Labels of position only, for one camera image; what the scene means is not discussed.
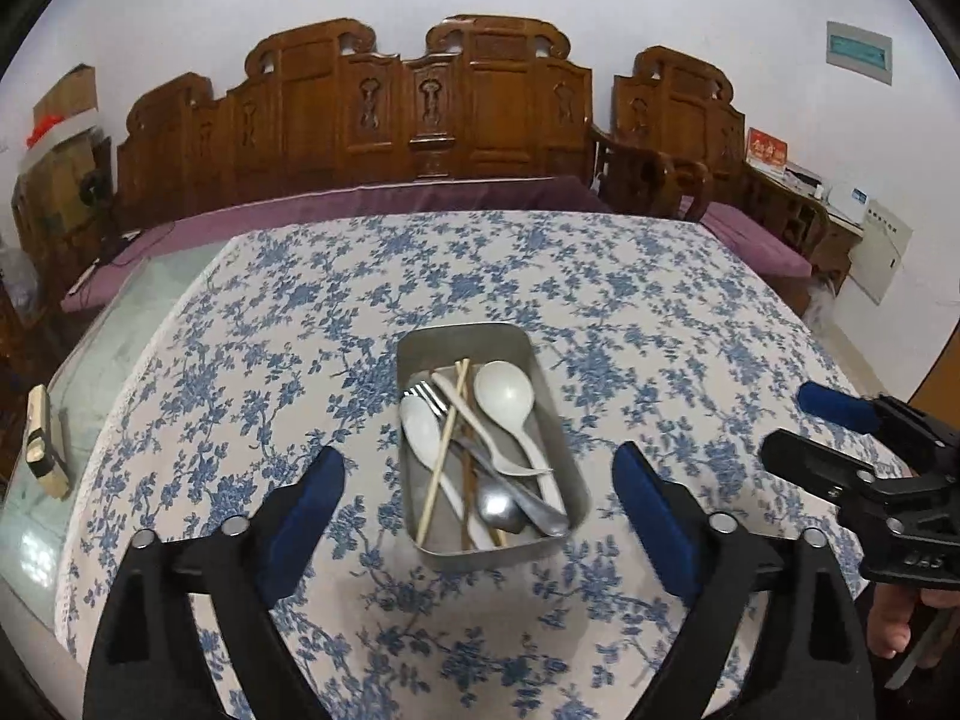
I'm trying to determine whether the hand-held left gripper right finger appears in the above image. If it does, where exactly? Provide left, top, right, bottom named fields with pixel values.
left=613, top=441, right=875, bottom=720

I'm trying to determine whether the large cardboard box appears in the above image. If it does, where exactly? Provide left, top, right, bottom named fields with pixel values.
left=10, top=131, right=115, bottom=242

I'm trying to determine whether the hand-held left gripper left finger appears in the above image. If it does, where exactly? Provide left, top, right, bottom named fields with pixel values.
left=82, top=446, right=346, bottom=720

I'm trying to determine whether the small white spoon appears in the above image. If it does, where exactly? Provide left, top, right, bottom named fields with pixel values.
left=399, top=394, right=496, bottom=550

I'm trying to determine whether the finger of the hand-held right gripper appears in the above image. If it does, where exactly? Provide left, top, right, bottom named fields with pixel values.
left=797, top=381, right=960, bottom=470
left=759, top=429, right=878, bottom=503

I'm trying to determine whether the small black fan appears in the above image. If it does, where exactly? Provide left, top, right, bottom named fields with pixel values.
left=78, top=168, right=115, bottom=256

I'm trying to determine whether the metal fork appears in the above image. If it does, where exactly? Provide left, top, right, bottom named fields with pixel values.
left=405, top=381, right=571, bottom=539

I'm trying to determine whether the beige wooden block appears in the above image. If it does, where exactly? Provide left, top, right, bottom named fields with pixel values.
left=25, top=384, right=73, bottom=498

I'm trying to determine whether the person's right hand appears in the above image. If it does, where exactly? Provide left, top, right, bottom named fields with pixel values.
left=866, top=581, right=960, bottom=661

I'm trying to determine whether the brown cardboard sheet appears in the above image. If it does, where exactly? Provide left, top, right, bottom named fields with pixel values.
left=906, top=362, right=960, bottom=411

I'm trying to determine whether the red desk calendar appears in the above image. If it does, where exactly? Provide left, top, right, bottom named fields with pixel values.
left=745, top=127, right=789, bottom=170

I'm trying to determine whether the dark brown chopstick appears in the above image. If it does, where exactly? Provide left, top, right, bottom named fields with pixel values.
left=454, top=361, right=476, bottom=551

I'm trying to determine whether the wall electrical box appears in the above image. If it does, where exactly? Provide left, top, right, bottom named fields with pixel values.
left=824, top=20, right=896, bottom=88

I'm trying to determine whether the large white spoon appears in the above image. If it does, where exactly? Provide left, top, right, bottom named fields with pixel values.
left=472, top=360, right=568, bottom=515

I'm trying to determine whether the white wall panel door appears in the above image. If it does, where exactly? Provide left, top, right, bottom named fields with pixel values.
left=843, top=198, right=917, bottom=306

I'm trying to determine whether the small cardboard box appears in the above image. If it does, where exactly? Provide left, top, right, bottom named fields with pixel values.
left=33, top=65, right=99, bottom=137

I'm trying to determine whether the carved wooden armchair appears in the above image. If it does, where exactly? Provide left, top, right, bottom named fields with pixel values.
left=589, top=46, right=830, bottom=271

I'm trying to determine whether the crumpled plastic bag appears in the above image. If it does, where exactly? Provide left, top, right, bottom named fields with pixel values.
left=0, top=238, right=40, bottom=302

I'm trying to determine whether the blue floral tablecloth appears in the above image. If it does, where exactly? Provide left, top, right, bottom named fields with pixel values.
left=56, top=208, right=914, bottom=720

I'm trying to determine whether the wooden side table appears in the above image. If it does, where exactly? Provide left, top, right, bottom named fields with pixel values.
left=750, top=161, right=865, bottom=295

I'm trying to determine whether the metal tray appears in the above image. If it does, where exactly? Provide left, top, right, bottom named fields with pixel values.
left=395, top=322, right=592, bottom=560

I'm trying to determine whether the square purple seat cushion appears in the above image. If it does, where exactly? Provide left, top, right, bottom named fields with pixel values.
left=700, top=200, right=815, bottom=280

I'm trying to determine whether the carved wooden sofa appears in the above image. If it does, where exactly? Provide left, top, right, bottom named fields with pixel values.
left=112, top=13, right=602, bottom=232

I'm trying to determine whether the plain metal spoon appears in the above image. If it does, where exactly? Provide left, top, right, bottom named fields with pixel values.
left=450, top=435, right=527, bottom=534

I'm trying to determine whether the clear plastic bag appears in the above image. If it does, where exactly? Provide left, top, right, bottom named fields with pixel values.
left=808, top=276, right=850, bottom=332

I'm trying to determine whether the white box device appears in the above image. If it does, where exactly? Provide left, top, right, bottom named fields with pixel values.
left=828, top=183, right=872, bottom=224

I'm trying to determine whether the long purple sofa cushion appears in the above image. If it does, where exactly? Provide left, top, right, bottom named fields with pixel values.
left=60, top=175, right=613, bottom=316

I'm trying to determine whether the white plastic fork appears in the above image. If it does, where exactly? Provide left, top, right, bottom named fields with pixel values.
left=430, top=371, right=557, bottom=478

